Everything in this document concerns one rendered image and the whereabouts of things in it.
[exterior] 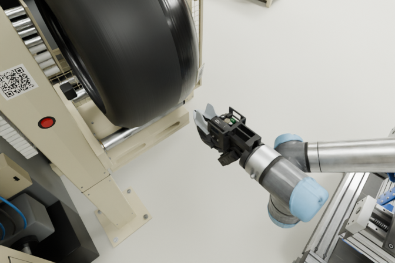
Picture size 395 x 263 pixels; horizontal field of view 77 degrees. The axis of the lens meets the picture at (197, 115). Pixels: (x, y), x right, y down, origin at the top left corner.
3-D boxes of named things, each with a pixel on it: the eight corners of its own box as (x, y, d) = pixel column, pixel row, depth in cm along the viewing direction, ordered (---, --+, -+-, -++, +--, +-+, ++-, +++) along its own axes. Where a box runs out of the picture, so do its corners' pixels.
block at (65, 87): (68, 101, 91) (63, 93, 87) (63, 94, 93) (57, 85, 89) (79, 96, 92) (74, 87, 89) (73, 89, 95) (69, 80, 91)
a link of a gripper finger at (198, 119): (192, 97, 63) (217, 117, 58) (194, 113, 68) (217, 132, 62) (183, 103, 62) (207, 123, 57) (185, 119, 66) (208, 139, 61)
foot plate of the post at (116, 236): (114, 248, 145) (113, 247, 144) (94, 211, 158) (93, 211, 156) (152, 218, 156) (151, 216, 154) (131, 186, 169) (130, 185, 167)
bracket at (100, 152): (106, 170, 84) (96, 156, 76) (62, 102, 103) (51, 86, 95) (114, 165, 85) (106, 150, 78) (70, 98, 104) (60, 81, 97)
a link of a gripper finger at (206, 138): (206, 118, 64) (230, 138, 59) (206, 122, 65) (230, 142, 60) (191, 128, 62) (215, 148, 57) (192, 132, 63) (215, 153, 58)
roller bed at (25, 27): (16, 93, 99) (-40, 27, 76) (6, 74, 106) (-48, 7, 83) (64, 72, 107) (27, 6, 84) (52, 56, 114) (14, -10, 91)
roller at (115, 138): (105, 155, 84) (100, 146, 81) (100, 148, 87) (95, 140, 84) (186, 105, 98) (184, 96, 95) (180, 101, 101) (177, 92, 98)
